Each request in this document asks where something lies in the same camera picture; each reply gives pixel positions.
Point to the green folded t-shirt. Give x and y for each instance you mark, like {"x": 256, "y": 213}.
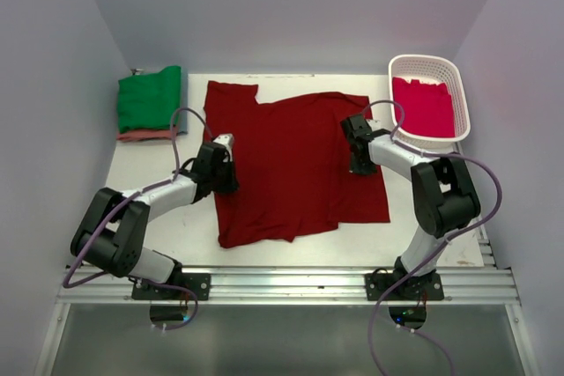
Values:
{"x": 147, "y": 101}

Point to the pink folded t-shirt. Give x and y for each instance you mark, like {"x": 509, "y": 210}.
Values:
{"x": 139, "y": 135}

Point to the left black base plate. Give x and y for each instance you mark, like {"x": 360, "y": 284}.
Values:
{"x": 194, "y": 285}

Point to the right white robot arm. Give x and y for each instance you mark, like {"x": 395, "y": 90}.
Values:
{"x": 444, "y": 200}

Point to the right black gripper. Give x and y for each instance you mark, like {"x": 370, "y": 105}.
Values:
{"x": 357, "y": 168}

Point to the white plastic basket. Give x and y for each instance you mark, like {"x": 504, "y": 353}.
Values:
{"x": 431, "y": 69}

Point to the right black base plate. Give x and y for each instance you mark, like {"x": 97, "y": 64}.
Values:
{"x": 416, "y": 288}

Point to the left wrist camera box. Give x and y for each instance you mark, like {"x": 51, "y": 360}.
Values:
{"x": 227, "y": 141}

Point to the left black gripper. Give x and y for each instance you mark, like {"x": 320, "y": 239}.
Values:
{"x": 232, "y": 183}

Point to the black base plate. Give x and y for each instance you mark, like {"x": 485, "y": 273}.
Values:
{"x": 194, "y": 285}
{"x": 416, "y": 288}

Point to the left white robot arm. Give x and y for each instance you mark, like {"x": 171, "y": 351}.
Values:
{"x": 111, "y": 235}

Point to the magenta t-shirt in basket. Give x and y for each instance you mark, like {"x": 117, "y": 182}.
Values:
{"x": 428, "y": 108}

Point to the aluminium mounting rail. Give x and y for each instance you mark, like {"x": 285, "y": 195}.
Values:
{"x": 335, "y": 285}

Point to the dark red t-shirt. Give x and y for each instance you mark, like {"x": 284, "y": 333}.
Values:
{"x": 292, "y": 162}

